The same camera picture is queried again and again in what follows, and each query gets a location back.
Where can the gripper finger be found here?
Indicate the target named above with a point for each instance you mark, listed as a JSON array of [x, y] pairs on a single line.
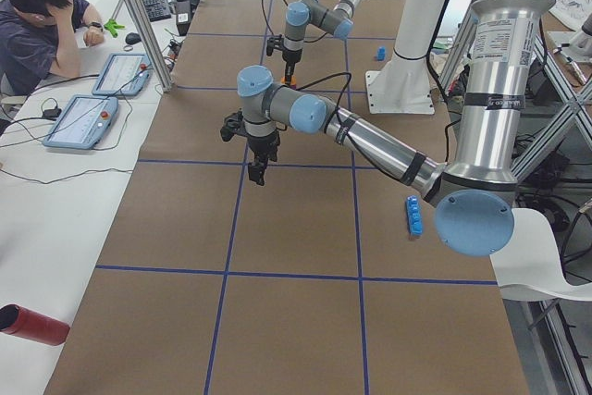
[[256, 172], [289, 70], [273, 154]]

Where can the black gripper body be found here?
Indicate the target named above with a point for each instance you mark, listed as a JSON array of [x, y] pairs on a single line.
[[289, 56], [264, 145]]

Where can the orange trapezoid block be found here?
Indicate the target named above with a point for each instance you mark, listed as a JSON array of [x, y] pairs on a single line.
[[289, 82]]

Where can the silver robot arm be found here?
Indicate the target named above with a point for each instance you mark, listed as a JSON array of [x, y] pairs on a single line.
[[336, 21], [403, 133]]

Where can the small blue block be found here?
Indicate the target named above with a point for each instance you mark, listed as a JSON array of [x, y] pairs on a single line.
[[380, 53]]

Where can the brown paper table cover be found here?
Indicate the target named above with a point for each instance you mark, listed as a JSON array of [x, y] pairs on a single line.
[[310, 284]]

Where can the black keyboard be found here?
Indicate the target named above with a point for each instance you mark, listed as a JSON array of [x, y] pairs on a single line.
[[157, 9]]

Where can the far blue teach pendant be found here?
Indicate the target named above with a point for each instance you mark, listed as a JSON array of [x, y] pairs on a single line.
[[123, 73]]

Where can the blue teach pendant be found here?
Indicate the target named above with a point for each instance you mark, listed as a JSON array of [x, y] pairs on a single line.
[[83, 123], [123, 73]]

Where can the black computer mouse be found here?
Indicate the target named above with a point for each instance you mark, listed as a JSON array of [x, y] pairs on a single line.
[[132, 38]]

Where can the long blue block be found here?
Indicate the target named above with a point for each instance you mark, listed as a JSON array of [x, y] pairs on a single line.
[[415, 222]]

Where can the near blue teach pendant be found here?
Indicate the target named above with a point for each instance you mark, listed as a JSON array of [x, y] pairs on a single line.
[[83, 123]]

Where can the green plastic part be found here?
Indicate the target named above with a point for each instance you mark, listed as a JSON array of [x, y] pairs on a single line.
[[113, 27]]

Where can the seated person dark shirt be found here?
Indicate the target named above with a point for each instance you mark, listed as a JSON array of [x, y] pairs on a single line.
[[38, 39]]

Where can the white chair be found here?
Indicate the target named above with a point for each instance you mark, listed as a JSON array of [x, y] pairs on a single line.
[[528, 268]]

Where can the red cardboard tube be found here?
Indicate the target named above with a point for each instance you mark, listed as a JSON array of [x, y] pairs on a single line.
[[27, 324]]

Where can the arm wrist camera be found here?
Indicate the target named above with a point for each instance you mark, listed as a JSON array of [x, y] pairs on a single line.
[[274, 43]]

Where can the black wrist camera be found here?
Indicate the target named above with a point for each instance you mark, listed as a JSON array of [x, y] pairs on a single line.
[[233, 125]]

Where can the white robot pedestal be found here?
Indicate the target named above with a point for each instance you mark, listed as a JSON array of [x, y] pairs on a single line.
[[402, 86]]

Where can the aluminium frame post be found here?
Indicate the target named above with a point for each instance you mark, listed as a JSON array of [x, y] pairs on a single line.
[[150, 43]]

